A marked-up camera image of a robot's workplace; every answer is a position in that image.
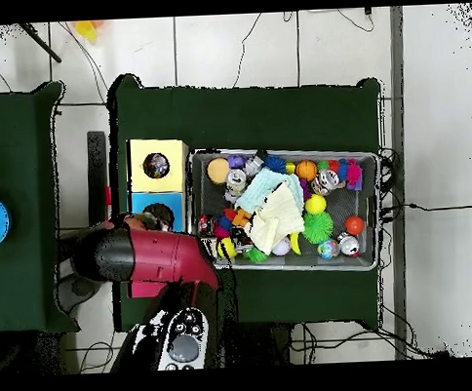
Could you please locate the mint green cloth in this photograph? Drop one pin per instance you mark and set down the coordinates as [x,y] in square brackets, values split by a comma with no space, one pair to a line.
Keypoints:
[255,187]

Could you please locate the cream yellow cloth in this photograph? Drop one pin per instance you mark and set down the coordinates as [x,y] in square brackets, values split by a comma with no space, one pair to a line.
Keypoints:
[274,217]

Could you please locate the multicolour cartoon print cloth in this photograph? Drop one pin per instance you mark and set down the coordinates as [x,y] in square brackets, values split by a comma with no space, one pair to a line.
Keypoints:
[156,165]

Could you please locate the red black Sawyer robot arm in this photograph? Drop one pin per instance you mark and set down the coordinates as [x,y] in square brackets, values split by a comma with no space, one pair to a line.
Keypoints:
[157,257]

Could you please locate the wooden box with three holes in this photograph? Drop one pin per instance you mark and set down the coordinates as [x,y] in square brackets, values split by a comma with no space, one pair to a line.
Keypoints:
[142,180]

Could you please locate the shallow clear mesh bin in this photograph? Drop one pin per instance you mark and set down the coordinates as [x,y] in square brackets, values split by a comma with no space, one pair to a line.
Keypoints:
[356,263]

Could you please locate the silver drinks can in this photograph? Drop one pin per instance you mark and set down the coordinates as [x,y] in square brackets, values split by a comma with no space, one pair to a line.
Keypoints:
[237,178]

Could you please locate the peach orange ball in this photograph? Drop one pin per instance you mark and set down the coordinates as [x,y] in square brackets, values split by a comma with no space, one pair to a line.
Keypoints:
[218,171]

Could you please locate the yellow ball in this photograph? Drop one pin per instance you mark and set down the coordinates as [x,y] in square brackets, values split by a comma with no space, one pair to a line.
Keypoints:
[229,248]
[315,204]

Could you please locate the orange toy basketball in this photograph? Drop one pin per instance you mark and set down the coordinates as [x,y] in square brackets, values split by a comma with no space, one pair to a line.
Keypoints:
[306,170]

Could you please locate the large light green spiky ball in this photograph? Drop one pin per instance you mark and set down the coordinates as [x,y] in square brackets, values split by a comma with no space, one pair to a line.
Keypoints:
[318,228]

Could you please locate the pink spiky ball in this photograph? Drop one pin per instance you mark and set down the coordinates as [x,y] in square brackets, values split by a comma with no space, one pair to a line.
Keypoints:
[354,173]

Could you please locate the orange red ball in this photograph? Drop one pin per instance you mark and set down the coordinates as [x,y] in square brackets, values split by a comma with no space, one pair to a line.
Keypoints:
[354,225]

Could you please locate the black chair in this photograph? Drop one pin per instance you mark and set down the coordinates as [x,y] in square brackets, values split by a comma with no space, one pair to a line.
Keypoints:
[98,174]

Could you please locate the grey metal beam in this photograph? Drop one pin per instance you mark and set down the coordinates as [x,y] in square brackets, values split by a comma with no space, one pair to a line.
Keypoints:
[396,99]

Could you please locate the green cloth side table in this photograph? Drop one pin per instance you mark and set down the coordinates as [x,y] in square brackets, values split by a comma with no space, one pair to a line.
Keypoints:
[33,208]

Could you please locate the yellow floor object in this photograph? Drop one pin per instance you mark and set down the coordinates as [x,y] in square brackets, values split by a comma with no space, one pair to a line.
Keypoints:
[87,30]

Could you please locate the black rod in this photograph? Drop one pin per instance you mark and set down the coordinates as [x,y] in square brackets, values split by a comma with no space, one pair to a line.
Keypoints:
[40,42]

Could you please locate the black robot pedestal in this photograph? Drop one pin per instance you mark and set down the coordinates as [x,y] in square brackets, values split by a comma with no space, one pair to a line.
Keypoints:
[258,347]

